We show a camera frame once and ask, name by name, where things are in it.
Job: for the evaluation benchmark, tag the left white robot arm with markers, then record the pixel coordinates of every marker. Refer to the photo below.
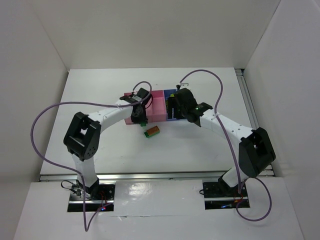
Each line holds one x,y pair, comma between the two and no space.
83,135

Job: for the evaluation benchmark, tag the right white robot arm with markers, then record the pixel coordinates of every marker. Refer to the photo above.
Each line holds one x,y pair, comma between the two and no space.
251,149

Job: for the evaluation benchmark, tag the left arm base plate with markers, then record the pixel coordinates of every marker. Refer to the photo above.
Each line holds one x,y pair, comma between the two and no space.
103,198

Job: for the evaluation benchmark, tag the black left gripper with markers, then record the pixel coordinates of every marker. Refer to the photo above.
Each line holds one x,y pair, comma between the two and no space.
139,117

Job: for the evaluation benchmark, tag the large pink bin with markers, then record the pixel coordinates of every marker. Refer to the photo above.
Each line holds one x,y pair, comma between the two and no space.
128,120

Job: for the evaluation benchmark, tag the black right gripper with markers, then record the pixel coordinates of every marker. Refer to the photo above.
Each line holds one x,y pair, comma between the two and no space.
172,107

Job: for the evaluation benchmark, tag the aluminium side rail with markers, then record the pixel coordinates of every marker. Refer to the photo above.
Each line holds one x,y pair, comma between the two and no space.
268,172

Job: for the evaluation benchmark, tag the narrow pink bin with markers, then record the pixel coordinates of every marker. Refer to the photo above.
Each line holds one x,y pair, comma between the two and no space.
157,111

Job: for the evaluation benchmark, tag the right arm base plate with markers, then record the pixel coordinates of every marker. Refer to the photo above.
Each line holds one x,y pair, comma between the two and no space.
215,199

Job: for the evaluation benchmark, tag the aluminium front rail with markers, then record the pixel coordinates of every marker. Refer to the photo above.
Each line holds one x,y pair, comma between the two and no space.
137,176

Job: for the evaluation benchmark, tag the dark blue bin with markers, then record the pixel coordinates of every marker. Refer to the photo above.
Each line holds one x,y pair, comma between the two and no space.
167,93

